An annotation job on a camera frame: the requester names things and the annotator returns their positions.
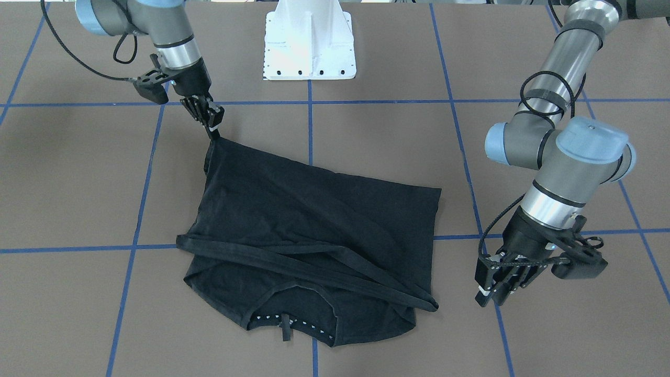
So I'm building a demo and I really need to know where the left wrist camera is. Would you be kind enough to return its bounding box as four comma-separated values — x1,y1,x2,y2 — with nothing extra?
551,235,608,280

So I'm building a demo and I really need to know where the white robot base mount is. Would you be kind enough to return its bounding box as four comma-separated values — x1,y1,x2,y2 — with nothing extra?
262,1,357,81

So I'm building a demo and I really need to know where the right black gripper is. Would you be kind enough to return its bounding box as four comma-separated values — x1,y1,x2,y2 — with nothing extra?
169,58,225,140

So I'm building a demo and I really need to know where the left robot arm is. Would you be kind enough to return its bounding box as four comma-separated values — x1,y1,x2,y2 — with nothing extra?
475,1,668,307

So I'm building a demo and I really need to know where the black printed t-shirt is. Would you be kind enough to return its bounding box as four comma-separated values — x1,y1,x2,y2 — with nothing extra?
175,138,441,348

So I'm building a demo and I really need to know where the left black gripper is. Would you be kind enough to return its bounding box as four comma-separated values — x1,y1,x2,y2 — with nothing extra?
474,205,567,307

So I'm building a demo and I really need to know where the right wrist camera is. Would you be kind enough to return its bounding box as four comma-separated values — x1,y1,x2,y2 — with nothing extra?
132,68,169,105

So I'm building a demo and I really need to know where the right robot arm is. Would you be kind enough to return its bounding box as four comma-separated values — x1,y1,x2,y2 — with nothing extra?
75,1,225,139

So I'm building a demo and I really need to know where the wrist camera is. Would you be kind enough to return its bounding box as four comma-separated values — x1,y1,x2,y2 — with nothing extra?
551,235,608,280
132,68,169,105

